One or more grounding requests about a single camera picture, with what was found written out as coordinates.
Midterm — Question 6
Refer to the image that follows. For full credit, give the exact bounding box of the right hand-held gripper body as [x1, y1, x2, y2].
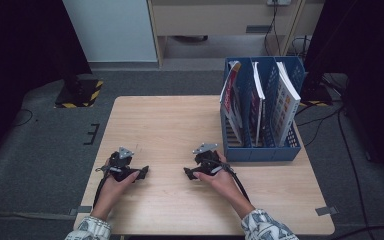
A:
[191, 142, 228, 178]

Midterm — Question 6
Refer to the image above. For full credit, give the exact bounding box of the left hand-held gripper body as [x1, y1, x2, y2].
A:
[100, 146, 137, 183]

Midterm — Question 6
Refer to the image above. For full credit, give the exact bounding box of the blue file rack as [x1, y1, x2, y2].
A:
[219, 55, 307, 163]

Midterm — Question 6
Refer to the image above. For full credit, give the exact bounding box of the black magazine with red cards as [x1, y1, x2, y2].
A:
[219, 60, 248, 148]

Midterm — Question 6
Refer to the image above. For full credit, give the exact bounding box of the white picture book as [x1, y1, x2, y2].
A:
[269, 60, 302, 148]

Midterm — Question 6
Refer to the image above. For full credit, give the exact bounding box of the person's right hand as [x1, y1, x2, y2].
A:
[193, 151, 257, 215]

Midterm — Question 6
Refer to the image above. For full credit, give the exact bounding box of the person's left hand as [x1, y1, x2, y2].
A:
[90, 159, 141, 222]

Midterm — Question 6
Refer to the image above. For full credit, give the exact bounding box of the black stand base striped edge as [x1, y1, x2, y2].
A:
[53, 74, 104, 109]
[296, 83, 334, 108]

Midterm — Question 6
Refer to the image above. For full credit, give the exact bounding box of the white panel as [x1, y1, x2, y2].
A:
[62, 0, 158, 63]

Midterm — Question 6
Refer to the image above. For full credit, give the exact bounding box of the beige wooden cabinet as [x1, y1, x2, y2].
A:
[146, 0, 324, 69]

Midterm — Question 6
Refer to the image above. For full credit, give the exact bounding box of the dark curtain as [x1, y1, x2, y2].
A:
[0, 0, 93, 168]
[303, 0, 384, 191]

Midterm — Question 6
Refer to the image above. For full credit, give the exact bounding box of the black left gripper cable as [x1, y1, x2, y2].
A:
[93, 166, 112, 209]

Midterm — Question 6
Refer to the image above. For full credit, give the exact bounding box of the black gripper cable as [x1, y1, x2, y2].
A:
[206, 158, 251, 203]
[93, 166, 112, 209]

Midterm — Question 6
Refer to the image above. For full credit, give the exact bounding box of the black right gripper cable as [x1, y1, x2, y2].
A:
[206, 158, 251, 203]

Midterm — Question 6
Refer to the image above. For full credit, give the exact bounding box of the thin black floor cable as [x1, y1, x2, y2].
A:
[13, 109, 34, 128]

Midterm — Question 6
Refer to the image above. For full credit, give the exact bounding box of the grey drawer handle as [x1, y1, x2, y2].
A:
[245, 24, 274, 34]

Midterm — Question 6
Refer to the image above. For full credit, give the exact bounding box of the long black floor cable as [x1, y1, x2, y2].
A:
[336, 99, 371, 240]

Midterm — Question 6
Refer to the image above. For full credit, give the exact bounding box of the black cabinet cable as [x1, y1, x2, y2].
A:
[263, 0, 283, 56]

